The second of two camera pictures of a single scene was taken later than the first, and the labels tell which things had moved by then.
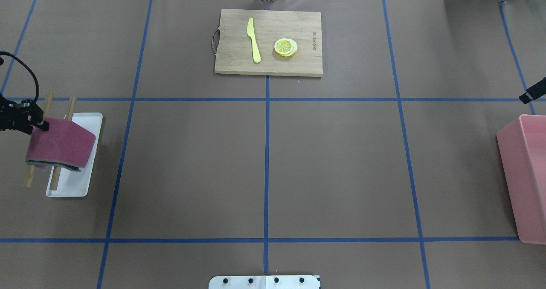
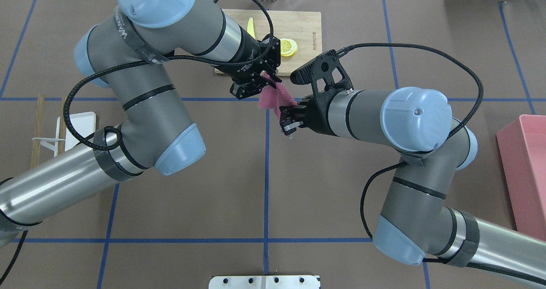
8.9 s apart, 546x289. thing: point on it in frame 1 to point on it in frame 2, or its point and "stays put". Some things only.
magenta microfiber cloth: x=66 y=142 to x=275 y=98
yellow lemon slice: x=285 y=47 stays put
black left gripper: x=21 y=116 to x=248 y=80
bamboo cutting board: x=269 y=42 stays put
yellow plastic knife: x=250 y=31 stays put
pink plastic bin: x=521 y=151 stays put
